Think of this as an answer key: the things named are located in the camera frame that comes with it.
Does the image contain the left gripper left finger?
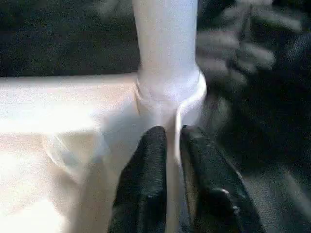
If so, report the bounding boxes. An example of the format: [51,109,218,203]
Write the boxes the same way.
[106,125,169,233]

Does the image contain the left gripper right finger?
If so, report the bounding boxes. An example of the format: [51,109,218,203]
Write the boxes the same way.
[180,124,259,233]

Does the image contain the white plastic table top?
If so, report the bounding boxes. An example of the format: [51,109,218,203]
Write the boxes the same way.
[0,69,209,233]

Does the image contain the white plastic table leg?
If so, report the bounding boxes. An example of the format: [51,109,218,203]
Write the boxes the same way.
[132,0,203,99]

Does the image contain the black mat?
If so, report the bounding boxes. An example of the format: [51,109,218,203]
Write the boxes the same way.
[0,0,311,233]

